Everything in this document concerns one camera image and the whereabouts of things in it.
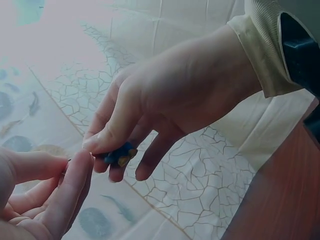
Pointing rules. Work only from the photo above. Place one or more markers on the white printed table cloth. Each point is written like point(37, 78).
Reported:
point(200, 175)

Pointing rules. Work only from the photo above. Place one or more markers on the person's left hand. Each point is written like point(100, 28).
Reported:
point(27, 220)

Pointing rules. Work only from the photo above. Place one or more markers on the small blue and yellow beads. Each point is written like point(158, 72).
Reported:
point(123, 153)

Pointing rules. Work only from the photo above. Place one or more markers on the person's right hand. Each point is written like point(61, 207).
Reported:
point(180, 82)

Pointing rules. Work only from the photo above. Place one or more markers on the person's right forearm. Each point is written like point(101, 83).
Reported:
point(260, 50)

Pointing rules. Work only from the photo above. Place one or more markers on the black wrist band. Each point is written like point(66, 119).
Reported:
point(305, 62)

